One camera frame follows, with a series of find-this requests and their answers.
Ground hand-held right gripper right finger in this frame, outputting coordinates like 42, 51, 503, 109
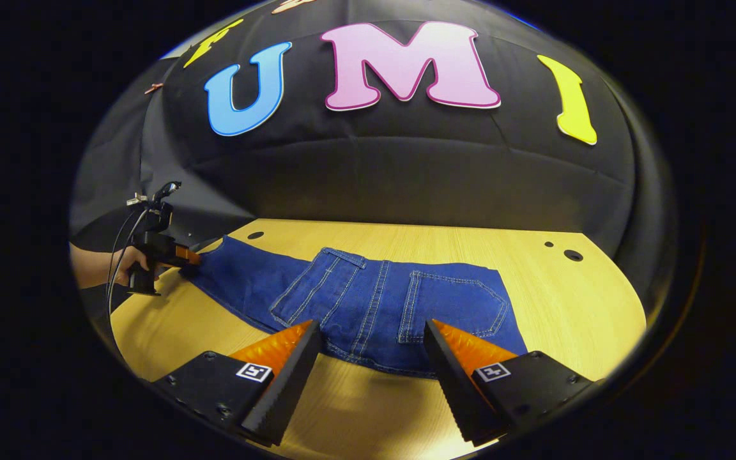
424, 319, 605, 447

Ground blue denim jeans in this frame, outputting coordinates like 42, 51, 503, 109
180, 235, 530, 379

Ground black backdrop cloth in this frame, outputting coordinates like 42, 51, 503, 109
69, 0, 675, 307

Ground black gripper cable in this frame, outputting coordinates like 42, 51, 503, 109
105, 208, 149, 318

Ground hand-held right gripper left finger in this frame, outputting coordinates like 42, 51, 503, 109
151, 319, 325, 448

